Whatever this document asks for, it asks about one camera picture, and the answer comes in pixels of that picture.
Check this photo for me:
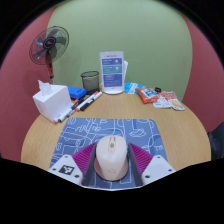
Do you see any orange snack packet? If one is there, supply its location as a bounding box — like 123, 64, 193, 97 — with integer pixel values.
134, 86, 162, 105

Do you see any black standing fan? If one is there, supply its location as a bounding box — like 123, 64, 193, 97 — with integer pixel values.
29, 25, 70, 85

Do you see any black mesh pen cup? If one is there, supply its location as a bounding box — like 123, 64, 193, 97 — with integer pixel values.
80, 70, 101, 95

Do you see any red-orange snack packet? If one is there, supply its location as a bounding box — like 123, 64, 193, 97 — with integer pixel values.
159, 91, 178, 102

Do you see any black-capped white marker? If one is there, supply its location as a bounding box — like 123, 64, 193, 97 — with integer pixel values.
53, 105, 78, 125

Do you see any white plastic chair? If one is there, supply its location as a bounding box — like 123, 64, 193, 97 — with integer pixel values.
123, 60, 129, 84

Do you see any blue whiteboard eraser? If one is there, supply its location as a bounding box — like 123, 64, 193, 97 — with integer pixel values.
67, 86, 87, 100

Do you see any blue patterned mouse pad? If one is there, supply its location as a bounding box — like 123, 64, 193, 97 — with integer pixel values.
49, 117, 169, 169

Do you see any acrylic sign stand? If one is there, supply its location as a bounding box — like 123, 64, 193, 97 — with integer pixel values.
99, 50, 125, 95

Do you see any black office chair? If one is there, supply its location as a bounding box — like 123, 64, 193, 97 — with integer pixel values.
207, 121, 224, 161

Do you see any red-capped white marker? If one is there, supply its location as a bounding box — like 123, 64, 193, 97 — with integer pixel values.
75, 90, 103, 112

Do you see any white tissue box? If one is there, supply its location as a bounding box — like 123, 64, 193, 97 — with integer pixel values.
32, 79, 72, 123

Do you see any pale pink computer mouse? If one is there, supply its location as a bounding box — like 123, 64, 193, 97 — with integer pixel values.
93, 134, 130, 182

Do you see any light blue snack packet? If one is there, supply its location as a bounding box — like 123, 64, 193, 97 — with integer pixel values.
123, 82, 147, 95

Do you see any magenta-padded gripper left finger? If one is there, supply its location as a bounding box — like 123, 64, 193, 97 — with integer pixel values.
48, 142, 98, 187

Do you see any yellow-white snack packet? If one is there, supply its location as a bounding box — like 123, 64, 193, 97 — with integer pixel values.
169, 98, 186, 112

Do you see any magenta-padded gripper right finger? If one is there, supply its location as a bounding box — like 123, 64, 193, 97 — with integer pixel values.
127, 142, 177, 187

